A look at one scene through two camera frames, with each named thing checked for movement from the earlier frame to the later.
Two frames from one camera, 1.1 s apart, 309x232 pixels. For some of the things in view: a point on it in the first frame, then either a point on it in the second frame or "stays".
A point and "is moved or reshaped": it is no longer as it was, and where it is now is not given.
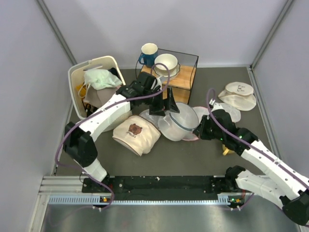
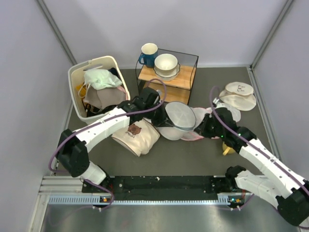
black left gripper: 159,109 -> 163,120
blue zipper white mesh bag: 179,126 is moved or reshaped
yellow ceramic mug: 226,151 stays
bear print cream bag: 137,134 stays
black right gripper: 201,130 stays
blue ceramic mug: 149,51 stays
